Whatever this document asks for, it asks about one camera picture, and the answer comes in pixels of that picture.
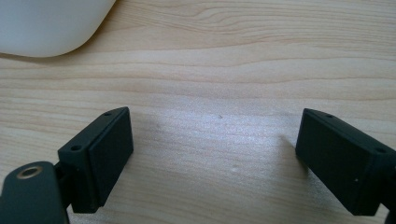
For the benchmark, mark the white plastic container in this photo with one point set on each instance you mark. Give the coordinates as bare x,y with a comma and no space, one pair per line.
46,26

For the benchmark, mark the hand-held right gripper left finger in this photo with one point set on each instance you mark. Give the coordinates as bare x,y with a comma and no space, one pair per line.
102,161

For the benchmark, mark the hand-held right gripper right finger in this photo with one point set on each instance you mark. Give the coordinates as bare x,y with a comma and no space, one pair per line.
339,165

